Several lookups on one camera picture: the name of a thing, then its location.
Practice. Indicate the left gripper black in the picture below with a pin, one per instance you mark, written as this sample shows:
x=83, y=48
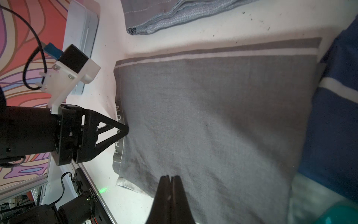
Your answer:
x=84, y=134

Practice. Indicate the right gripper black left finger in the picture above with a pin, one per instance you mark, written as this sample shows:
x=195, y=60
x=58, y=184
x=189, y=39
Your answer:
x=161, y=208

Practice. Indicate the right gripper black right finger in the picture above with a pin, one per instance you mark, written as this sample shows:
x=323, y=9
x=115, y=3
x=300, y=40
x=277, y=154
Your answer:
x=180, y=210

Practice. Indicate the grey pillowcase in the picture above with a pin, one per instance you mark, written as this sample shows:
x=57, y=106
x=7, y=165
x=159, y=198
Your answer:
x=231, y=122

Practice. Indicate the teal plastic basket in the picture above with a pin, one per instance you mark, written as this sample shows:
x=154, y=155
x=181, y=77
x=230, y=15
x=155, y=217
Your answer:
x=339, y=213

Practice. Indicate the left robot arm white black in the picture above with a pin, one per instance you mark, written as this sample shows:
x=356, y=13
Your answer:
x=25, y=131

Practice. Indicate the beige grey folded cloth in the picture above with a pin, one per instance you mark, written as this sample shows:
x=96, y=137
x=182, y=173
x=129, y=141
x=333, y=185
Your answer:
x=148, y=17

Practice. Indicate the navy folded cloth yellow stripe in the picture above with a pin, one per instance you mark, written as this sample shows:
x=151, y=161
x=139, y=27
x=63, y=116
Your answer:
x=330, y=154

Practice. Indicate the white flat tin box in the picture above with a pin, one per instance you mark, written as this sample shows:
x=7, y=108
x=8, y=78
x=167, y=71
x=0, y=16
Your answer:
x=81, y=28

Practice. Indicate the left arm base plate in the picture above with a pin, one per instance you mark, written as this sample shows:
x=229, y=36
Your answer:
x=85, y=207

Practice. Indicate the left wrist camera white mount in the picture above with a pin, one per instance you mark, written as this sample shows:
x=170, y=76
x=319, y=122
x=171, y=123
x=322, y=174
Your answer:
x=72, y=67

